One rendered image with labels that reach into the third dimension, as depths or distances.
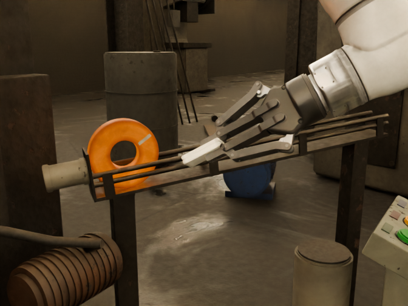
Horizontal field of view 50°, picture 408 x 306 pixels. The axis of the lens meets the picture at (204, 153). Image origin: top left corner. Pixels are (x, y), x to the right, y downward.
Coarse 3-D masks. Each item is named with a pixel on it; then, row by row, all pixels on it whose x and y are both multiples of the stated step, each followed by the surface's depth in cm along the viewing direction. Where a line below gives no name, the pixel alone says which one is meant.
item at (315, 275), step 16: (320, 240) 96; (304, 256) 89; (320, 256) 89; (336, 256) 89; (352, 256) 91; (304, 272) 89; (320, 272) 87; (336, 272) 87; (304, 288) 90; (320, 288) 88; (336, 288) 88; (304, 304) 91; (320, 304) 89; (336, 304) 89
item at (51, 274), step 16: (112, 240) 96; (48, 256) 86; (64, 256) 87; (80, 256) 89; (96, 256) 91; (112, 256) 94; (16, 272) 84; (32, 272) 81; (48, 272) 83; (64, 272) 84; (80, 272) 87; (96, 272) 90; (112, 272) 93; (16, 288) 83; (32, 288) 80; (48, 288) 81; (64, 288) 83; (80, 288) 86; (96, 288) 90; (16, 304) 84; (32, 304) 81; (48, 304) 80; (64, 304) 83; (80, 304) 89
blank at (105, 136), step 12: (120, 120) 94; (132, 120) 95; (96, 132) 94; (108, 132) 93; (120, 132) 94; (132, 132) 95; (144, 132) 96; (96, 144) 93; (108, 144) 94; (144, 144) 97; (156, 144) 98; (96, 156) 93; (108, 156) 94; (144, 156) 98; (156, 156) 99; (96, 168) 94; (108, 168) 95; (144, 168) 98; (132, 180) 98
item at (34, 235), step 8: (0, 232) 82; (8, 232) 83; (16, 232) 83; (24, 232) 84; (32, 232) 85; (24, 240) 84; (32, 240) 85; (40, 240) 85; (48, 240) 86; (56, 240) 86; (64, 240) 86; (72, 240) 87; (80, 240) 87; (88, 240) 87; (96, 240) 87; (88, 248) 89; (96, 248) 88
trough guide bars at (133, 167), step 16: (368, 112) 124; (320, 128) 111; (336, 128) 113; (352, 128) 115; (368, 128) 117; (256, 144) 105; (304, 144) 110; (128, 160) 101; (160, 160) 97; (176, 160) 98; (96, 176) 92; (112, 176) 94; (128, 176) 95; (144, 176) 96; (112, 192) 94
